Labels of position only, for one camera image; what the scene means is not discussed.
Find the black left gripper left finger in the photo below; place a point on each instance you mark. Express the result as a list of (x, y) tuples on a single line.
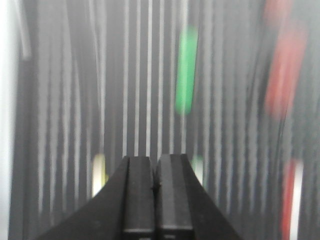
[(122, 210)]

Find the green push button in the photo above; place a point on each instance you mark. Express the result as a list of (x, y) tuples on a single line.
[(186, 65)]

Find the yellow white switch block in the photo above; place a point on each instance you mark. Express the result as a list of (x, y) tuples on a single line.
[(98, 174)]

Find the upper red mushroom button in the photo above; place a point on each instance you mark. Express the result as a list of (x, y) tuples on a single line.
[(287, 58)]

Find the black perforated pegboard panel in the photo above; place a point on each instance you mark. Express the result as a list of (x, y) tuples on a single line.
[(99, 77)]

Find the green white switch block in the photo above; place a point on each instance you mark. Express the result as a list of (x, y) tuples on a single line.
[(197, 163)]

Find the red white switch block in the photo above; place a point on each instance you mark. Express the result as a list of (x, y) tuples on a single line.
[(291, 199)]

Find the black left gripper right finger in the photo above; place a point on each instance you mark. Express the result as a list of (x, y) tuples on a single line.
[(184, 210)]

